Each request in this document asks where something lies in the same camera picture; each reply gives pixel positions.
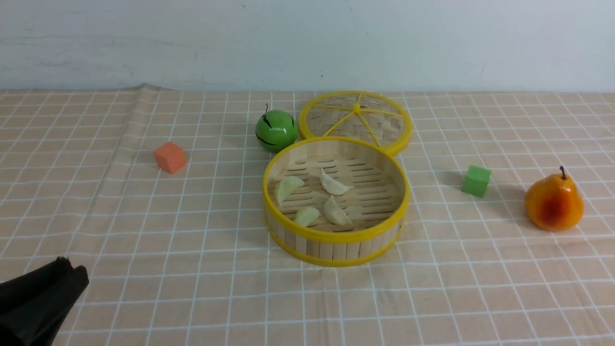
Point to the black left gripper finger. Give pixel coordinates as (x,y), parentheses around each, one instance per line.
(32,306)
(74,286)

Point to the pale green dumpling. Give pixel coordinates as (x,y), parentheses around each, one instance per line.
(286,187)
(306,216)

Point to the pale green dumpling front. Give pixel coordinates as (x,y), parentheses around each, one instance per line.
(306,216)

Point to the white dumpling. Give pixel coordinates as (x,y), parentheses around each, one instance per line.
(335,214)
(333,186)

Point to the bamboo steamer tray yellow rim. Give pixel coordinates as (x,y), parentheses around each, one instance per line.
(376,205)

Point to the bamboo steamer lid yellow rim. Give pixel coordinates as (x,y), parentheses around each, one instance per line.
(365,116)

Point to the checkered peach tablecloth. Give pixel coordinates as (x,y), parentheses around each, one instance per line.
(184,259)

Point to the orange foam cube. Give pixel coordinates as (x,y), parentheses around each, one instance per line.
(170,157)

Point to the green toy apple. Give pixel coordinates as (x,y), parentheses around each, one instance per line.
(276,130)

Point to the green foam cube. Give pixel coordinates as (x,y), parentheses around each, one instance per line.
(476,181)

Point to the orange yellow toy pear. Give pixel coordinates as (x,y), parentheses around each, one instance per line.
(554,204)

